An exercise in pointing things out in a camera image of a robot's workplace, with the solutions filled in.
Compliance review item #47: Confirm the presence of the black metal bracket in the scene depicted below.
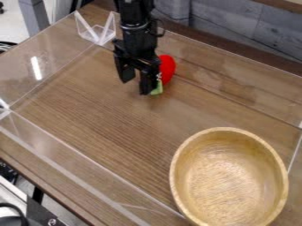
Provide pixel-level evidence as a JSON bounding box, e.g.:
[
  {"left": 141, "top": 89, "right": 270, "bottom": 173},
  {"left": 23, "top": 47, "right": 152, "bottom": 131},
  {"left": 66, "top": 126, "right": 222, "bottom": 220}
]
[{"left": 26, "top": 198, "right": 67, "bottom": 226}]

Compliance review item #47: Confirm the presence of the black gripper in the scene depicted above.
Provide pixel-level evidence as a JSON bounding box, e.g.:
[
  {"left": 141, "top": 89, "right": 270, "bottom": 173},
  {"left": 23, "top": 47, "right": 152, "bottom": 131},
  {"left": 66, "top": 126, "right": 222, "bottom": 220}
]
[{"left": 114, "top": 25, "right": 162, "bottom": 95}]

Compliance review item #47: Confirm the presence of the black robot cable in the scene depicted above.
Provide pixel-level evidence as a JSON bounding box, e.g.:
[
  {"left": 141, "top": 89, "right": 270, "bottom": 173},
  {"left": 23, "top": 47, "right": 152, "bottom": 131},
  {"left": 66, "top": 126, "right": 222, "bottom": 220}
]
[{"left": 150, "top": 18, "right": 168, "bottom": 39}]

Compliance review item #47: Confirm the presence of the black cable at lower left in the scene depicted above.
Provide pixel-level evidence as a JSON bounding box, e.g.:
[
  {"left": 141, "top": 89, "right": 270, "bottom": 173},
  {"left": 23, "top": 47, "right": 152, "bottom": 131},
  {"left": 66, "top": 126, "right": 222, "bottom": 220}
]
[{"left": 0, "top": 202, "right": 31, "bottom": 226}]

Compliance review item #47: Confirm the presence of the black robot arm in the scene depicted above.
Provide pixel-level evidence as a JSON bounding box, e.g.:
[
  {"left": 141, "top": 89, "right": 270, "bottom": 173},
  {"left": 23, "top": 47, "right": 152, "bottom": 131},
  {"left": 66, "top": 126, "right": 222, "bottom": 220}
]
[{"left": 114, "top": 0, "right": 161, "bottom": 95}]

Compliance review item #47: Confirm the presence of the brown wooden bowl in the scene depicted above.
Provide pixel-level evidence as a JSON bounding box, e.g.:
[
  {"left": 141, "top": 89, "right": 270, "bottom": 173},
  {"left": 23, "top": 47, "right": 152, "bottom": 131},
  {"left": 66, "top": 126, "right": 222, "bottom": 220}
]
[{"left": 169, "top": 127, "right": 289, "bottom": 226}]

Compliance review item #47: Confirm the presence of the red toy with green stem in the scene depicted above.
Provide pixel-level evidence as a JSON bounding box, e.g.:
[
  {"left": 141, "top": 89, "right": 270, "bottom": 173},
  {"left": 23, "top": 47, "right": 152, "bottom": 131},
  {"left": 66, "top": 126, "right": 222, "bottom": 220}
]
[{"left": 150, "top": 55, "right": 177, "bottom": 95}]

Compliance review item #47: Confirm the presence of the grey post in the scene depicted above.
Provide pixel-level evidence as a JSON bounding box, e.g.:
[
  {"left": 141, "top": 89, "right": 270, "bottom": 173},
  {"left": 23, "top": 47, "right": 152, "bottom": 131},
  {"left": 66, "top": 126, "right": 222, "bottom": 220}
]
[{"left": 18, "top": 0, "right": 50, "bottom": 36}]

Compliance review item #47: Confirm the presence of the clear acrylic tray enclosure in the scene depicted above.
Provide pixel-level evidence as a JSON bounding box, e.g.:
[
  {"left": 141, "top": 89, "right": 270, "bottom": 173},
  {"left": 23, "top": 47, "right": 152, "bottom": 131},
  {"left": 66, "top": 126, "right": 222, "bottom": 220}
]
[{"left": 0, "top": 17, "right": 302, "bottom": 226}]

